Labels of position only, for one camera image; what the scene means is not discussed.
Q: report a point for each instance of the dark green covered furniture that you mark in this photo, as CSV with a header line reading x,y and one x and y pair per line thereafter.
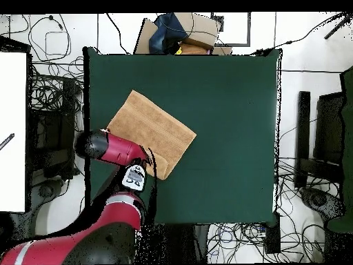
x,y
348,165

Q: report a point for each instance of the black chair base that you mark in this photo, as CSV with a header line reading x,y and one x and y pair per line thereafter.
x,y
317,200

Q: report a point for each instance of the black upright bar stand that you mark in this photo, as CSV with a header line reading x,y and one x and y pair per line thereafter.
x,y
303,124

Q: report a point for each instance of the black box unit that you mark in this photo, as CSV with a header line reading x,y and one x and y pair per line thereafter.
x,y
329,127

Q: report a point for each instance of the dark green table cloth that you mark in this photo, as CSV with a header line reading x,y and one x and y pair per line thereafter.
x,y
220,82

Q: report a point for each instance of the black rod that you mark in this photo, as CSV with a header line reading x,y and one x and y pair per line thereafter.
x,y
335,30

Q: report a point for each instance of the grey square floor frame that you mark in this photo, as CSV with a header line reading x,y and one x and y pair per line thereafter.
x,y
234,44

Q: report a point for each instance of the blue jeans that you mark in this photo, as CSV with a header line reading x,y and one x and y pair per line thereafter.
x,y
165,33

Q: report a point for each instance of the brown cardboard box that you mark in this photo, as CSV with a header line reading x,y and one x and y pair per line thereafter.
x,y
201,27

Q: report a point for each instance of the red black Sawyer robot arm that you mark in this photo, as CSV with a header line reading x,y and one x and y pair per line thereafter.
x,y
121,150

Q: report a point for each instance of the tan terry towel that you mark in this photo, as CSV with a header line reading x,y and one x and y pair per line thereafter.
x,y
154,124

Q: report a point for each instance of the black power strip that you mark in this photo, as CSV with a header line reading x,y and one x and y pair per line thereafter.
x,y
273,237

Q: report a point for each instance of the black equipment rack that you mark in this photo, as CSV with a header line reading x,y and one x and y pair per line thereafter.
x,y
52,132

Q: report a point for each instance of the white board panel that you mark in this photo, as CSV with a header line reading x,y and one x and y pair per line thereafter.
x,y
12,124

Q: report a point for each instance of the small yellow item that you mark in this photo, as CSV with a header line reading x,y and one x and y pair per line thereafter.
x,y
179,51

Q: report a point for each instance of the black striped tool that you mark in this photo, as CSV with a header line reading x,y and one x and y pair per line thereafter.
x,y
7,141

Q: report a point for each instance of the grey chair base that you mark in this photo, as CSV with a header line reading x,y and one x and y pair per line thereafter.
x,y
45,190

